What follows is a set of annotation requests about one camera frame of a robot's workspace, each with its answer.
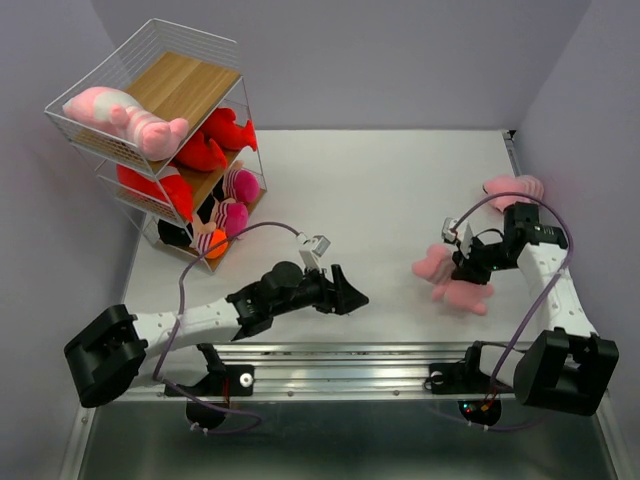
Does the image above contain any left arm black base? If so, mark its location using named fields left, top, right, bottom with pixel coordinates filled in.
left=163, top=343, right=263, bottom=436

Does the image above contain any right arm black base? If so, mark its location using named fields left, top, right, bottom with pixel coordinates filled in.
left=423, top=341, right=516, bottom=433

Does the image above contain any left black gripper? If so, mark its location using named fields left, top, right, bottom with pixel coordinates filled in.
left=270, top=261, right=367, bottom=317

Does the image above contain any aluminium rail frame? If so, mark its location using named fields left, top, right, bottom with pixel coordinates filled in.
left=82, top=341, right=609, bottom=404

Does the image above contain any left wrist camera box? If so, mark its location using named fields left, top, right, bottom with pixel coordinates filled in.
left=296, top=233, right=331, bottom=271

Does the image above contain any boy doll pink hat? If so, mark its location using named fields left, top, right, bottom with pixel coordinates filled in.
left=212, top=160, right=261, bottom=204
left=193, top=197, right=249, bottom=237

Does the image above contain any red shark plush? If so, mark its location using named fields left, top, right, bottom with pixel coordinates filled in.
left=116, top=163, right=194, bottom=222
left=200, top=107, right=258, bottom=152

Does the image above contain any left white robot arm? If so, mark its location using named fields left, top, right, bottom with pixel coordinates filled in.
left=64, top=261, right=369, bottom=408

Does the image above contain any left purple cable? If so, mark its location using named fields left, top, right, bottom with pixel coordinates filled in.
left=151, top=221, right=307, bottom=435

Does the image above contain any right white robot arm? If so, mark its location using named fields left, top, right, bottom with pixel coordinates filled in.
left=441, top=200, right=619, bottom=416

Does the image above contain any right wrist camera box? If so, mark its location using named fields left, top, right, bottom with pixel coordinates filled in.
left=441, top=217, right=474, bottom=256

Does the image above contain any red whale plush back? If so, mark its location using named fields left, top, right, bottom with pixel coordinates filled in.
left=175, top=131, right=228, bottom=172

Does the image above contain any boy doll black hair orange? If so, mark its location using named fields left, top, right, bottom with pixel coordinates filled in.
left=191, top=229, right=228, bottom=260

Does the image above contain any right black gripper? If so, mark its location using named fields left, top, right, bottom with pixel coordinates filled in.
left=448, top=234, right=519, bottom=285

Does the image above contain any white wire wooden shelf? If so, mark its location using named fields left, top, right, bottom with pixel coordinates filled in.
left=45, top=19, right=267, bottom=271

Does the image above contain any pink frog plush striped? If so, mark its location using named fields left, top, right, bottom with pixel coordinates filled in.
left=62, top=87, right=189, bottom=162

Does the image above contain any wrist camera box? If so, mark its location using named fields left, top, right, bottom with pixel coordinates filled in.
left=296, top=233, right=331, bottom=271
left=441, top=217, right=474, bottom=256

